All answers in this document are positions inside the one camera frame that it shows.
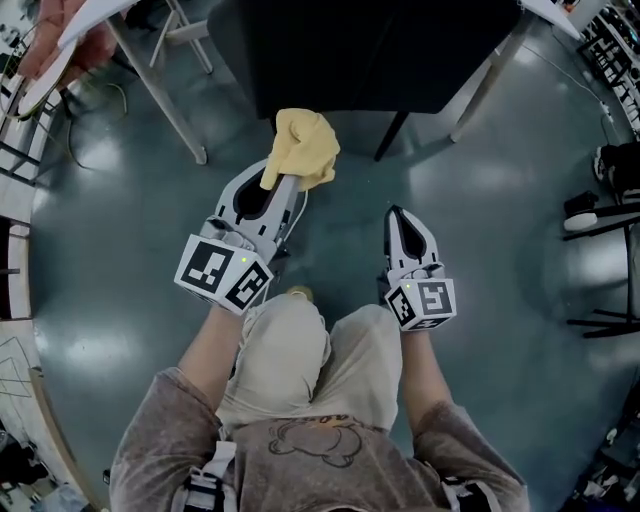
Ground person's right forearm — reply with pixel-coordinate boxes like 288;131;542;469
397;329;451;432

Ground white floor cable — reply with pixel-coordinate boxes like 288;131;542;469
523;44;617;126

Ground black chair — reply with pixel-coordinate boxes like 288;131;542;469
206;0;525;164

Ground yellow cloth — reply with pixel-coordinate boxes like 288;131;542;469
259;108;341;192

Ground person's harness strap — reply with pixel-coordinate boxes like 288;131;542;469
439;474;482;512
182;439;237;512

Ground person's beige trousers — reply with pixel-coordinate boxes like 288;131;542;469
214;294;404;432

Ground black metal shelf rack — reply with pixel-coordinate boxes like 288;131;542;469
578;7;640;137

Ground white curved table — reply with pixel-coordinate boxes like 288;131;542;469
57;0;584;166

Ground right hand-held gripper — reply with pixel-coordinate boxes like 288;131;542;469
377;203;458;333

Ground person's grey printed shirt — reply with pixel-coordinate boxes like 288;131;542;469
109;367;531;512

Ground person's left forearm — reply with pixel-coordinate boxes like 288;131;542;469
177;302;251;401

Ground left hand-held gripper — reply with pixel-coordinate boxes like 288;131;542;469
173;158;307;315

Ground person's right harness strap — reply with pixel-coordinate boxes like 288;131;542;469
439;474;482;512

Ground black frame side table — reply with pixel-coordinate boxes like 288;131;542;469
562;199;640;341

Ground person's left harness strap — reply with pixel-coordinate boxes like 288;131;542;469
182;439;237;512

